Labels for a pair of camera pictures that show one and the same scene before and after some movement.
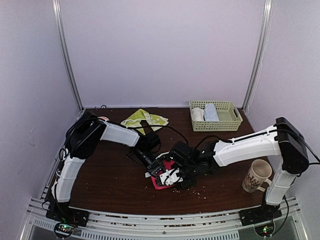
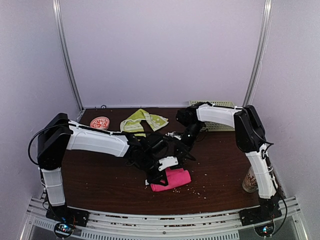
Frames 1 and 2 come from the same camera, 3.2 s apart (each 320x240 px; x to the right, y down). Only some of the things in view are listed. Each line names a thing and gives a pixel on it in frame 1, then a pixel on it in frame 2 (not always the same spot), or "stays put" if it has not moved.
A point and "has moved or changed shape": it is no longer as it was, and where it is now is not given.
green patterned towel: [135, 120] stays put
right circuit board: [264, 230] stays put
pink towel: [167, 165] has moved or changed shape
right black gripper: [191, 183] -> [184, 146]
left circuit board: [64, 229] stays put
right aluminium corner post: [262, 44] stays put
